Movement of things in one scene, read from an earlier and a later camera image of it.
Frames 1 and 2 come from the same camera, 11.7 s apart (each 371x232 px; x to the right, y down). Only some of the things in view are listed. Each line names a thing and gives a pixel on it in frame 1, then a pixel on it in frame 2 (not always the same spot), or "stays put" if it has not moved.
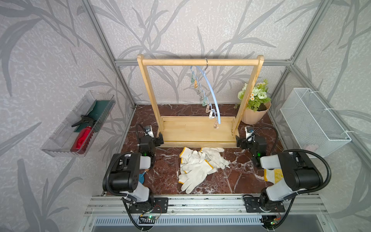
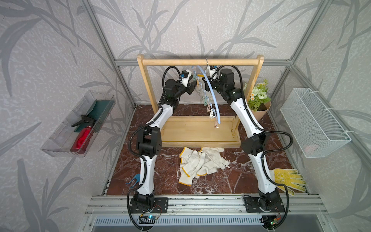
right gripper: [244, 141] -> [207, 87]
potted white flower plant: [258, 104] stays put
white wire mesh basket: [313, 125] stays put
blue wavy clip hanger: [203, 86] stays put
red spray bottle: [82, 139] stays put
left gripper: [156, 140] -> [192, 87]
